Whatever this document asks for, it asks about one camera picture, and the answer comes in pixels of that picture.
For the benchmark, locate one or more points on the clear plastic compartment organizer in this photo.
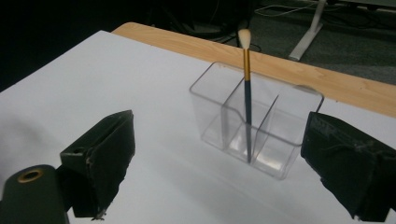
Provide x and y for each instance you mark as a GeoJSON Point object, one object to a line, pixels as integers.
{"type": "Point", "coordinates": [274, 137]}

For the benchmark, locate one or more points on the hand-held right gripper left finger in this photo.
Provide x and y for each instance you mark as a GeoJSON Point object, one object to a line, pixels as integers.
{"type": "Point", "coordinates": [107, 161]}

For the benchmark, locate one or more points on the light wooden desk with white legs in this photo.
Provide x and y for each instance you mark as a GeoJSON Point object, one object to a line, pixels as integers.
{"type": "Point", "coordinates": [311, 29]}

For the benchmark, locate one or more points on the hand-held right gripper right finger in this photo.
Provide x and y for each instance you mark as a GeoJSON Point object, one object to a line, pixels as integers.
{"type": "Point", "coordinates": [351, 165]}

